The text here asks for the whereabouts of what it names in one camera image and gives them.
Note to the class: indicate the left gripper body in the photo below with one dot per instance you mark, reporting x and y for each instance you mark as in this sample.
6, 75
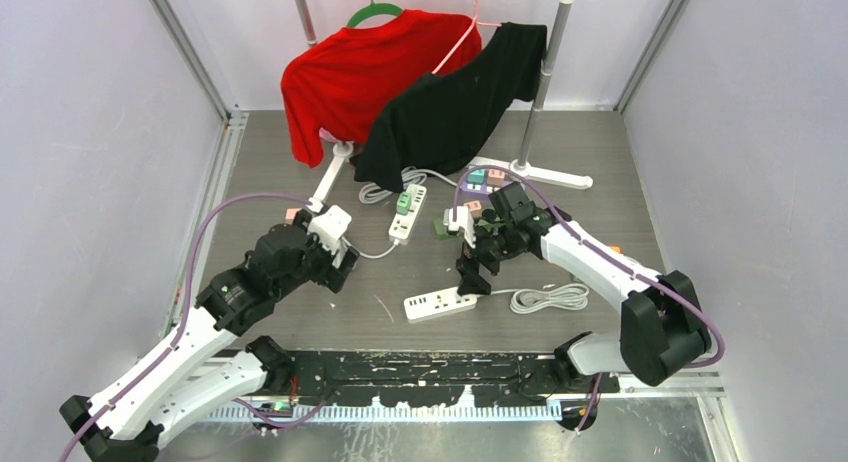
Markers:
317, 265

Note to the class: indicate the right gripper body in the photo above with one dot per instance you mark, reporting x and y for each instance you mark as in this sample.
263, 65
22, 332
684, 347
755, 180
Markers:
491, 247

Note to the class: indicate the white power strip with USB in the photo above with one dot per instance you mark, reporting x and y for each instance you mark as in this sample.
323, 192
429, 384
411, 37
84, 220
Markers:
437, 304

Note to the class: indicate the pink plug adapter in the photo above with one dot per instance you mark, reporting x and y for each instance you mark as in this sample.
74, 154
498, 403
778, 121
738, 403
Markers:
293, 216

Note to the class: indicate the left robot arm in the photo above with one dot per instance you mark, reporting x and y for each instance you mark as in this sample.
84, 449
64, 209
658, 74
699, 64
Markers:
138, 415

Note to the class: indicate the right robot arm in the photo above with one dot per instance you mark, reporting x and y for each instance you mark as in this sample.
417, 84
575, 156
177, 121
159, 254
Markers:
662, 327

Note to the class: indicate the teal plug adapter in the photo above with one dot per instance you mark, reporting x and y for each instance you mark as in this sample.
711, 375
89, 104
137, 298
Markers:
474, 174

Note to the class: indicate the green plug adapter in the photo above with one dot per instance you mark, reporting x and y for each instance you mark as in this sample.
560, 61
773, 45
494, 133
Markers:
403, 204

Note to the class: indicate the pink adapter on green strip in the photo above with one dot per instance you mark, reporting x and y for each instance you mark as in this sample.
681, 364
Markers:
475, 208

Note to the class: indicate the green power strip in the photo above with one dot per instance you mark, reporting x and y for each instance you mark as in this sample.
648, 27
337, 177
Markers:
442, 228

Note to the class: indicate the purple power strip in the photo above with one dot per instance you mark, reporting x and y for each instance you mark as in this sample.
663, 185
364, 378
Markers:
483, 185

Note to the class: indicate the pink adapter on purple strip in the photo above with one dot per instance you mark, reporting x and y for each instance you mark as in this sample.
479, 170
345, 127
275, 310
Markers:
495, 177

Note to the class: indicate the white power strip upright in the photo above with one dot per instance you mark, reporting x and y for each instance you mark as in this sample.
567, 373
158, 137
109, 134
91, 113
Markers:
401, 227

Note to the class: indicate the white clothes rack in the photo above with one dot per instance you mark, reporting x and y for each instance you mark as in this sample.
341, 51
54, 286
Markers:
341, 151

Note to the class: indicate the black t-shirt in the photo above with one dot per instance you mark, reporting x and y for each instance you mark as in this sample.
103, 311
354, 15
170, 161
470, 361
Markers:
441, 122

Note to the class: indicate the red t-shirt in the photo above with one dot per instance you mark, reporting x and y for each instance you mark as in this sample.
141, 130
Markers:
342, 83

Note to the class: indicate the pink clothes hanger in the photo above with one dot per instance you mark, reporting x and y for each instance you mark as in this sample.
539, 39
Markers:
473, 25

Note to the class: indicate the green clothes hanger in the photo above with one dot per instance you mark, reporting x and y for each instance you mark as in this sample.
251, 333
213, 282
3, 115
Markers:
373, 9

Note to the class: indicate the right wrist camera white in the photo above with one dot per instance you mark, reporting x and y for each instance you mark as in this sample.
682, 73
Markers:
459, 221

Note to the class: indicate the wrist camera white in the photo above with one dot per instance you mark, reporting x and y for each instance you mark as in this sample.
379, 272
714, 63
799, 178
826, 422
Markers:
459, 221
330, 227

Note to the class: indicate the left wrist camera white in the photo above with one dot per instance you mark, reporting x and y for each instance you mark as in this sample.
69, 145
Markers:
330, 227

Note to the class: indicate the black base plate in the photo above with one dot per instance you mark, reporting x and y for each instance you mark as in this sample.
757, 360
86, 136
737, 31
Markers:
426, 379

